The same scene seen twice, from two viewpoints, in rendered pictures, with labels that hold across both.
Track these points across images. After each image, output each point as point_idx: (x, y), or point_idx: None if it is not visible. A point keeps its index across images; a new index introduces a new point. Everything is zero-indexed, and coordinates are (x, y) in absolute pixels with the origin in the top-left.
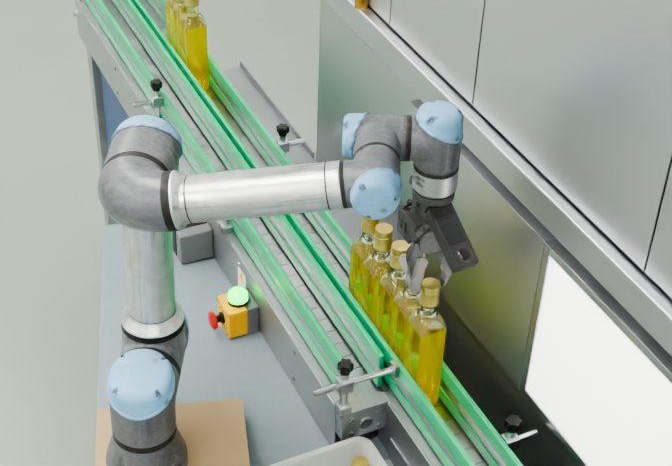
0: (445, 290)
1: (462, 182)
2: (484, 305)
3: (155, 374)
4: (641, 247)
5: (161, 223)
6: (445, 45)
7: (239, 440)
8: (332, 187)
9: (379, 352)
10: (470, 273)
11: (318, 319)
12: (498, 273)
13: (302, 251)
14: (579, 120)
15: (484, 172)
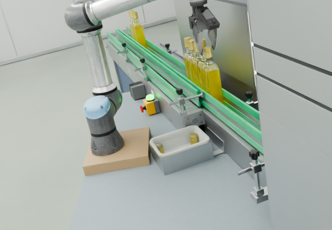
0: (224, 67)
1: (217, 12)
2: (235, 60)
3: (101, 101)
4: None
5: (84, 19)
6: None
7: (145, 137)
8: None
9: (196, 90)
10: (228, 50)
11: None
12: (235, 40)
13: (171, 73)
14: None
15: (223, 1)
